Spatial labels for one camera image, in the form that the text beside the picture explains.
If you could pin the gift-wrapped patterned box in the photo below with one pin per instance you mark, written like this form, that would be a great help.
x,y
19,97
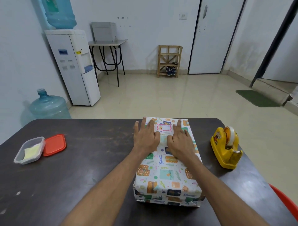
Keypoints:
x,y
166,177

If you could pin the dark blue shoe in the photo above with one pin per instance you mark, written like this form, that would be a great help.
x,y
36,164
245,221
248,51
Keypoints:
x,y
168,70
173,70

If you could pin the yellow tape dispenser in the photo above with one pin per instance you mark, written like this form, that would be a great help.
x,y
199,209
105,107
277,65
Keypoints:
x,y
224,154

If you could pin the orange container lid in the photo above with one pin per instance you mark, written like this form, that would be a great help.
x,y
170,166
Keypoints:
x,y
54,145

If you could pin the person's left hand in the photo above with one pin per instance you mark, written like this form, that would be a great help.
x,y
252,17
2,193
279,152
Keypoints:
x,y
145,142

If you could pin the green floor mat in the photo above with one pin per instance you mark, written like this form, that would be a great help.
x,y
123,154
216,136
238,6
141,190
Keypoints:
x,y
257,98

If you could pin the red plastic chair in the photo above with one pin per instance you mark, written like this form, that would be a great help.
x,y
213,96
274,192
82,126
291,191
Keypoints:
x,y
287,202

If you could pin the pale yellow paper pad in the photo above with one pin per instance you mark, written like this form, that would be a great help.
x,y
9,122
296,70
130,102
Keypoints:
x,y
32,151

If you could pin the clear tape roll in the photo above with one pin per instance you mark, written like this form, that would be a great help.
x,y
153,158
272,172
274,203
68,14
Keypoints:
x,y
232,136

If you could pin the clear plastic container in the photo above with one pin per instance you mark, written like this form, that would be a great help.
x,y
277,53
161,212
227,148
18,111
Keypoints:
x,y
19,156

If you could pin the person's left forearm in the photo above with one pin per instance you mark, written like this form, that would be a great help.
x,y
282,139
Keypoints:
x,y
104,186

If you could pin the person's left thumb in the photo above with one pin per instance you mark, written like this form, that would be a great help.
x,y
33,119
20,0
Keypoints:
x,y
157,137

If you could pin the blue water jug with label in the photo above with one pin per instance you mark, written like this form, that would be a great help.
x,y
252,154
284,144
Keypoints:
x,y
61,14

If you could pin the grey metal box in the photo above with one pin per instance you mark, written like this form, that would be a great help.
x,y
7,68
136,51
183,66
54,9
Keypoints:
x,y
103,31

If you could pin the blue empty water jug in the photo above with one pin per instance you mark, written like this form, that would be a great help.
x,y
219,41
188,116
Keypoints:
x,y
47,108

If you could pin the grey folding side table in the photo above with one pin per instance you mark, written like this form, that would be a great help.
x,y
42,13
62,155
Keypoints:
x,y
108,43

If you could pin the pink-bordered label sticker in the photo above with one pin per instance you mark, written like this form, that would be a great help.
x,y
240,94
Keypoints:
x,y
164,127

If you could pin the white door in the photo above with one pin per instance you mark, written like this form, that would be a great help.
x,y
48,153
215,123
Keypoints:
x,y
214,42

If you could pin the person's right forearm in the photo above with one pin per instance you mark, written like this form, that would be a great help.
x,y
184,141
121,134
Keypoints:
x,y
221,193

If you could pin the person's right middle finger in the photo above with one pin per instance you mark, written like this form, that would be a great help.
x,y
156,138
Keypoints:
x,y
186,134

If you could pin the black door frame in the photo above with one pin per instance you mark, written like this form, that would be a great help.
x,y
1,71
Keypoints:
x,y
273,44

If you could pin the white wall switch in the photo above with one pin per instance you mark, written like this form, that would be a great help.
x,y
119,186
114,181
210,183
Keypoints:
x,y
183,16

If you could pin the person's left little finger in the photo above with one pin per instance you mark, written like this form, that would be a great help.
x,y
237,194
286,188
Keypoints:
x,y
136,130

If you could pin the wooden shoe rack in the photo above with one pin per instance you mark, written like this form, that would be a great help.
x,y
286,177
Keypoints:
x,y
160,60

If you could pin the white water dispenser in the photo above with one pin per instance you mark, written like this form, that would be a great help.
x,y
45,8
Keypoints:
x,y
74,76

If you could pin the person's right hand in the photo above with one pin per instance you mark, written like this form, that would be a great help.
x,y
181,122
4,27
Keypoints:
x,y
181,146

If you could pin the person's right thumb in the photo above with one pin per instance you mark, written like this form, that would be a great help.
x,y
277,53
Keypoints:
x,y
170,139

